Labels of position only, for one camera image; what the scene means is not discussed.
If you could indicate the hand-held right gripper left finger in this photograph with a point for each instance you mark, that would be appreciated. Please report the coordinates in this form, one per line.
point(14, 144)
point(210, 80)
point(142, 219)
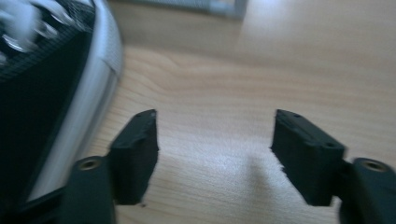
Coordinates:
point(134, 161)

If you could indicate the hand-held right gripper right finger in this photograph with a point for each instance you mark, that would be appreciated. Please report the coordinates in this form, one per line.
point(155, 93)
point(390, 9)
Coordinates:
point(308, 161)

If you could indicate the black canvas sneaker white sole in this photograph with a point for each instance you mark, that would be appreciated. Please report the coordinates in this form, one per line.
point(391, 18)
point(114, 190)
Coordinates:
point(37, 118)

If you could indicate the grey frame bar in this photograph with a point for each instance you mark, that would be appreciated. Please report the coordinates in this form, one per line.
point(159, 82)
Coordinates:
point(214, 6)

